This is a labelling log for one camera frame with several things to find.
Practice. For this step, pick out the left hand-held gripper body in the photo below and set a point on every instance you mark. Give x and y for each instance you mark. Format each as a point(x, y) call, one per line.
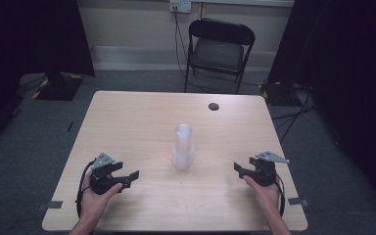
point(102, 182)

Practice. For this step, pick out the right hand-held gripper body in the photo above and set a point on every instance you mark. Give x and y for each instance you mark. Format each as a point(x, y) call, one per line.
point(265, 173)

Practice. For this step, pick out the stack of translucent plastic cups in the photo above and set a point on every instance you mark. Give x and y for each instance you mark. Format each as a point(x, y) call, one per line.
point(183, 148)

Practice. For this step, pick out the person's left hand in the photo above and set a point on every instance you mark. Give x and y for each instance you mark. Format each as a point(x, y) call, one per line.
point(94, 202)

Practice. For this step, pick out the person's right hand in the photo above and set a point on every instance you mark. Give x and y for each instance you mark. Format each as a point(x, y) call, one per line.
point(267, 196)

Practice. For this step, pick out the grey tape strip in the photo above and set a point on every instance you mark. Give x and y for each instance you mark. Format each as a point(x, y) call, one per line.
point(54, 205)
point(296, 201)

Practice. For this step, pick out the dark round table grommet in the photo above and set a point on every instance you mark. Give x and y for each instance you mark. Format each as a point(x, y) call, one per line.
point(213, 106)

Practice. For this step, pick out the black stand base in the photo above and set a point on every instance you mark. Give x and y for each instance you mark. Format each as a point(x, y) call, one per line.
point(275, 93)
point(58, 86)

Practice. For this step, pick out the black folding chair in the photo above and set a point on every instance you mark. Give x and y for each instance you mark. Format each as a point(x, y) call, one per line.
point(218, 52)

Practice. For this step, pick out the dark curtain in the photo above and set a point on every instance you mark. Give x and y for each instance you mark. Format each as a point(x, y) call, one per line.
point(29, 39)
point(349, 81)

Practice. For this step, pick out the white wall socket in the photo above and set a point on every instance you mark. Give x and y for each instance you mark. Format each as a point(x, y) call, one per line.
point(180, 5)

